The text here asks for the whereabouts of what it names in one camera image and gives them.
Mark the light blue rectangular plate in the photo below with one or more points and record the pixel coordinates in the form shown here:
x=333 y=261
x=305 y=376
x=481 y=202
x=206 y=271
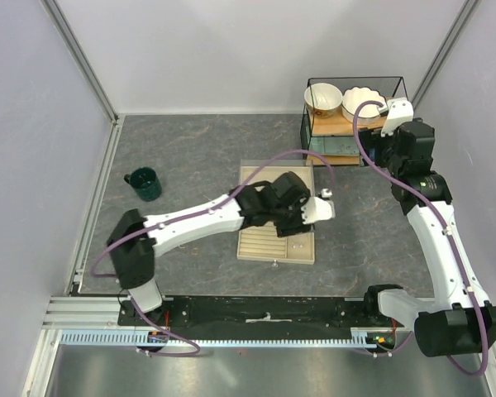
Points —
x=334 y=145

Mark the black wire shelf rack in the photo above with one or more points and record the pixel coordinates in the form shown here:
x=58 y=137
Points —
x=337 y=125

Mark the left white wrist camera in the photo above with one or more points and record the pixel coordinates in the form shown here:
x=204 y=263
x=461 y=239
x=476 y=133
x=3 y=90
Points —
x=318 y=209

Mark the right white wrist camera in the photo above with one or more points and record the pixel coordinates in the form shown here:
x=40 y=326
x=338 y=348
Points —
x=397 y=112

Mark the white scalloped bowl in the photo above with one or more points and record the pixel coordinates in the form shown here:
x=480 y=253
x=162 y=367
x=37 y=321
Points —
x=354 y=97

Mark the beige jewelry box with lid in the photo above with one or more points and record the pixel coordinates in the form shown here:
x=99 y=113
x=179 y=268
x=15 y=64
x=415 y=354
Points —
x=255 y=171

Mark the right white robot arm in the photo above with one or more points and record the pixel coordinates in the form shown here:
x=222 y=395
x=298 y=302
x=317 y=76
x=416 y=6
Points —
x=460 y=319

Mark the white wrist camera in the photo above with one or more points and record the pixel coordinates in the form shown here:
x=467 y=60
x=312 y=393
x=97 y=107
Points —
x=318 y=209
x=397 y=112

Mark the beige jewelry tray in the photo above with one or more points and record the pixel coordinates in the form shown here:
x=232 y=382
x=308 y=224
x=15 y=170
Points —
x=263 y=244

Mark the dark green mug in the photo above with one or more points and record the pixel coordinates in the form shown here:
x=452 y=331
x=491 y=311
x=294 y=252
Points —
x=145 y=183

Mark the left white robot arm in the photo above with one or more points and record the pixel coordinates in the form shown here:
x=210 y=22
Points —
x=137 y=241

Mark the light blue cable duct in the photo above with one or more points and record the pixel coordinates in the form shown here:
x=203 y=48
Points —
x=143 y=338

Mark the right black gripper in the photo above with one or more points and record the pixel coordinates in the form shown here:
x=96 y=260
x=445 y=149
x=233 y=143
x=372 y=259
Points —
x=371 y=138

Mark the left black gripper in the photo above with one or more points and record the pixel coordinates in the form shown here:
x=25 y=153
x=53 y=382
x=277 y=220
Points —
x=297 y=226

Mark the white bowl with floral pattern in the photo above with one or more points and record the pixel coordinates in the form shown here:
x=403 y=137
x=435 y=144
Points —
x=322 y=99

